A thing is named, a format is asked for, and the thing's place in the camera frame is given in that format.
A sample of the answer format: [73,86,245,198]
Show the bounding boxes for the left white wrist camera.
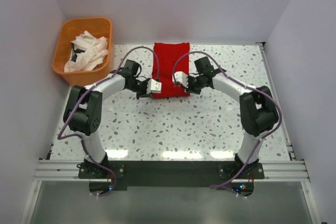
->
[146,79,162,94]

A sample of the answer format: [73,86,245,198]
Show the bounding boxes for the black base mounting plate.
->
[78,159,266,192]

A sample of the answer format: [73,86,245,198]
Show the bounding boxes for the orange plastic laundry basket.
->
[52,17,114,86]

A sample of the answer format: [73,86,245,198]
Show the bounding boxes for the aluminium frame rail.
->
[21,137,322,223]

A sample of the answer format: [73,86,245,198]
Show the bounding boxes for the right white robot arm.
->
[174,57,280,178]

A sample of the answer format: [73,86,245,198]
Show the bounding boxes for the red t shirt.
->
[153,42,190,99]

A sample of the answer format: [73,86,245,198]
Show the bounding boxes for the purple cable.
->
[57,46,162,198]
[209,50,283,196]

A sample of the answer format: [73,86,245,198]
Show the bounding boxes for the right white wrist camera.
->
[172,71,188,88]

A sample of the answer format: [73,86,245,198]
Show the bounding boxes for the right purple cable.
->
[209,50,283,196]

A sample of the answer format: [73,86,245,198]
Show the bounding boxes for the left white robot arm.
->
[58,60,161,178]

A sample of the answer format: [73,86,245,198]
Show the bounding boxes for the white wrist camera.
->
[172,71,188,88]
[146,79,162,94]

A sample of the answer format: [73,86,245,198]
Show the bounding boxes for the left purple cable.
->
[57,46,162,198]

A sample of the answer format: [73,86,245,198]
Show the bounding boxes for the white t shirt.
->
[64,30,109,72]

